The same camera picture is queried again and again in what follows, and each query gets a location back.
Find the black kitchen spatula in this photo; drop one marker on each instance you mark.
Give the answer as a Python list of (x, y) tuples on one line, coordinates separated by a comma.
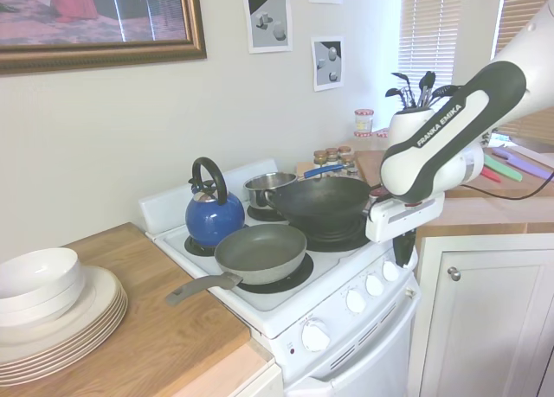
[(400, 77)]

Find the black wok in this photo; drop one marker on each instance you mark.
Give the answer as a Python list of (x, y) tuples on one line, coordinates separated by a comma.
[(316, 198)]

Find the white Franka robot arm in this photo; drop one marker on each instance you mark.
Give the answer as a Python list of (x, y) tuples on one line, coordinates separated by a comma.
[(437, 155)]

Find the red knife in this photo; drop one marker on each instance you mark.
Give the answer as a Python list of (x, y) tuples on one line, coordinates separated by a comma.
[(491, 174)]

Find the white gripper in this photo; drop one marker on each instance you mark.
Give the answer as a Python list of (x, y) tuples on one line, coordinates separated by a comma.
[(389, 224)]

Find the stack of white plates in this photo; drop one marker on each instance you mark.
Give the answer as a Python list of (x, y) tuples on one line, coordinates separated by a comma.
[(65, 366)]

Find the wooden cutting board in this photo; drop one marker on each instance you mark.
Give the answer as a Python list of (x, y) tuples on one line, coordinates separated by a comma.
[(370, 168)]

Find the white cabinet door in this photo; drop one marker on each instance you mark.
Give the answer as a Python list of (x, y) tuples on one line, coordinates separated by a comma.
[(489, 319)]

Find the silver cabinet knob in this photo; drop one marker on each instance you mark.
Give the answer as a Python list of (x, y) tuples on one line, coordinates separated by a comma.
[(454, 273)]

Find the black coil burner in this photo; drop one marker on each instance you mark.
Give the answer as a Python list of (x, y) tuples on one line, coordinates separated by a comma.
[(337, 239), (294, 280), (197, 246), (259, 213)]

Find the black kitchen turner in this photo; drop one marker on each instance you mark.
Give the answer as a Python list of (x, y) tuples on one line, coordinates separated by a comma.
[(427, 83)]

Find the black kitchen spoon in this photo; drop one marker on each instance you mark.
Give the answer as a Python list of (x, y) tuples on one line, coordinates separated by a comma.
[(394, 92)]

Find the gold framed painting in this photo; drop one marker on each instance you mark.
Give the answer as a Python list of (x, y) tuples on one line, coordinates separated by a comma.
[(86, 16)]

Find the grey frying pan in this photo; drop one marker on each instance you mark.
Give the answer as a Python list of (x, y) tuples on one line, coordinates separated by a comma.
[(259, 250)]

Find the medium grey shapes paper print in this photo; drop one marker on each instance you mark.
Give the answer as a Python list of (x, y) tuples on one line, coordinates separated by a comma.
[(328, 64)]

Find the green knife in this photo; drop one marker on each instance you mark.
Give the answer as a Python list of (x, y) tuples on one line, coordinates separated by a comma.
[(504, 168)]

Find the large grey shapes paper print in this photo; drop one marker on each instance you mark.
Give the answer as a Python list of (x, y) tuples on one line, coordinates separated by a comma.
[(267, 21)]

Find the black slotted spoon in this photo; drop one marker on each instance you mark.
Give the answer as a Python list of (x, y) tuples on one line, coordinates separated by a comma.
[(446, 91)]

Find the cream dinner plate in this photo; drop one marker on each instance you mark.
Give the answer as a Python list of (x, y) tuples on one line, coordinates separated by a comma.
[(65, 347), (65, 352), (65, 357), (65, 361), (101, 293)]

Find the purple knife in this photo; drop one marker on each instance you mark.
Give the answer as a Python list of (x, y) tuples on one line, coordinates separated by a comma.
[(526, 162)]

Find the large white oven knob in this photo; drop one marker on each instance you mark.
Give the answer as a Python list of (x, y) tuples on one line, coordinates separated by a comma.
[(315, 336)]

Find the white bowl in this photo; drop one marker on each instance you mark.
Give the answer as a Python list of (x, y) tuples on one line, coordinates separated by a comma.
[(39, 271), (65, 304)]

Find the grey red wrist mount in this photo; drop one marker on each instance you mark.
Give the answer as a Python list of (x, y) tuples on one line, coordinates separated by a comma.
[(377, 194)]

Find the white electric stove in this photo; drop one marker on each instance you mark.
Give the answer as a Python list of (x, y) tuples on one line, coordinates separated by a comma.
[(329, 284)]

